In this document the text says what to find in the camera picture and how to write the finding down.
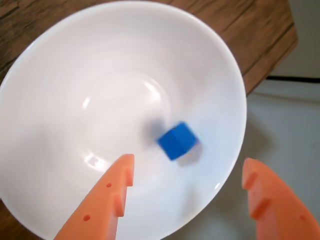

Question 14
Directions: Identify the blue cube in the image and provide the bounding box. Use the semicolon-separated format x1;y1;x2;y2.
156;121;202;162

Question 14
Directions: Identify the white bowl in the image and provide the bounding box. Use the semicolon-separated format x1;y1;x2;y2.
0;1;248;240

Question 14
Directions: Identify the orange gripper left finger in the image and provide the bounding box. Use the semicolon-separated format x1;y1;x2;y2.
53;153;135;240

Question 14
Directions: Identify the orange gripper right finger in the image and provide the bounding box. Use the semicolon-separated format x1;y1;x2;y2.
241;157;320;240

